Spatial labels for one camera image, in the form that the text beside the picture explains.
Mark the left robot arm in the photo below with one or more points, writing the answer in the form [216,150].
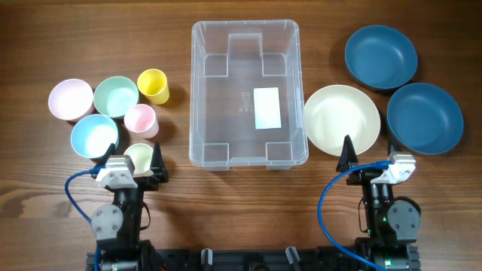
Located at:
[117,226]

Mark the light blue bowl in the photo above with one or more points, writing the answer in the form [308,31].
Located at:
[93,134]

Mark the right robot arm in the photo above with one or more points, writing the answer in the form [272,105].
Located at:
[392,221]

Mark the yellow cup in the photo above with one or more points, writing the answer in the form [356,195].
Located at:
[152,83]

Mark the pink cup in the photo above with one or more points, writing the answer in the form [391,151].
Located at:
[141,119]

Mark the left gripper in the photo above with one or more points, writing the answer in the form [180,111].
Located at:
[147,181]

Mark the pale green cup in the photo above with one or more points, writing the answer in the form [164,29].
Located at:
[140,155]

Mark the mint green bowl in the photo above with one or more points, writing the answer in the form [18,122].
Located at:
[115,96]

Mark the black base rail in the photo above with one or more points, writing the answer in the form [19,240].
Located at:
[322,258]

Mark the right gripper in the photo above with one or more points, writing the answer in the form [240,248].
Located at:
[361,177]

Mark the pink bowl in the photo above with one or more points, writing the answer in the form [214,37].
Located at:
[71,100]

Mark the dark blue bowl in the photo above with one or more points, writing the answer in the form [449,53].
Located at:
[380,57]
[425,118]

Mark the cream plate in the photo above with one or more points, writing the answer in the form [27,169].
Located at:
[336,111]

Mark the clear plastic storage container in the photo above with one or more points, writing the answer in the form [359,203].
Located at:
[228,60]

